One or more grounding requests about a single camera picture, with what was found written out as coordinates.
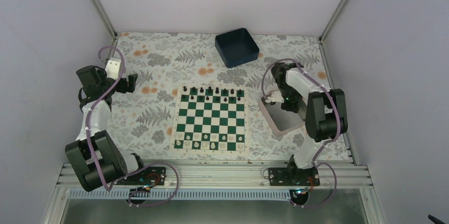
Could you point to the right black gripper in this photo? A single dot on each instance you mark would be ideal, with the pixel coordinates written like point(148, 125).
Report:
point(294, 107)

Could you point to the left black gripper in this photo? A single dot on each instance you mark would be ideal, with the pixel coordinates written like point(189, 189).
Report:
point(123, 88)

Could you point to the metal tray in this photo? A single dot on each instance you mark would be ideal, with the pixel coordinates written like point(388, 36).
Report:
point(281, 121)

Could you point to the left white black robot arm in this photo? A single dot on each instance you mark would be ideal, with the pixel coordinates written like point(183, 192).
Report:
point(94, 157)

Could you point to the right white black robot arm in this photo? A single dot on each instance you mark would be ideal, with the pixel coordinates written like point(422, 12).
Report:
point(322, 110)

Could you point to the green white chess board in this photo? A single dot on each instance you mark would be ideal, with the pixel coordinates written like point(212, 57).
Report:
point(229, 119)

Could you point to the floral patterned table mat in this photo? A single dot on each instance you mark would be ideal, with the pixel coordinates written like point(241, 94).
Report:
point(142, 121)

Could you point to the dark blue square bin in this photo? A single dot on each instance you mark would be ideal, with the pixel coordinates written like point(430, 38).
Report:
point(236, 47)

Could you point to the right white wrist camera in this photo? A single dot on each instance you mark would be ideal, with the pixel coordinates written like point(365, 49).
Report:
point(274, 97)

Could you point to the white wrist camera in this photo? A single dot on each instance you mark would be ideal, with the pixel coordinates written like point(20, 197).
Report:
point(274, 97)
point(113, 68)

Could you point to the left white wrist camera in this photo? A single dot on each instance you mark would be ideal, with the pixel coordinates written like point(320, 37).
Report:
point(113, 68)

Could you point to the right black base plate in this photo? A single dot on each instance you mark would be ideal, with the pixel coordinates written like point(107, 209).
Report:
point(296, 177)

